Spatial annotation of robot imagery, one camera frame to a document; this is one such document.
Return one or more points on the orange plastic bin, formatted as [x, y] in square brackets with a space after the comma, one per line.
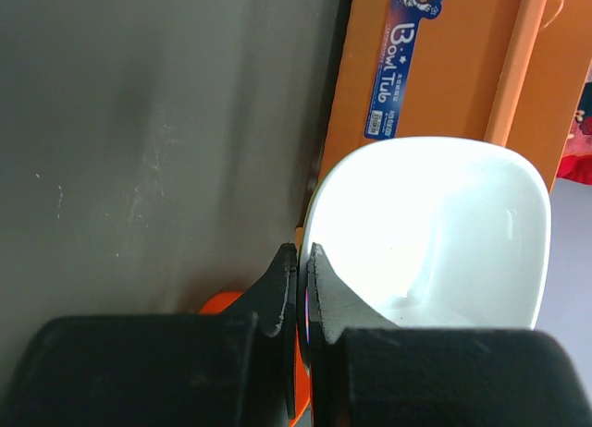
[510, 72]

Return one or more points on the red patterned cloth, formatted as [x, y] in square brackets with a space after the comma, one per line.
[575, 164]

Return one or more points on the white square bowl orange rim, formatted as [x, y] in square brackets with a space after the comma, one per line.
[430, 233]

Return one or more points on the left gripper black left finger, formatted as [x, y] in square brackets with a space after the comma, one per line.
[233, 368]

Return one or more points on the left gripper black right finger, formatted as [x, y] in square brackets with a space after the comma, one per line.
[367, 371]

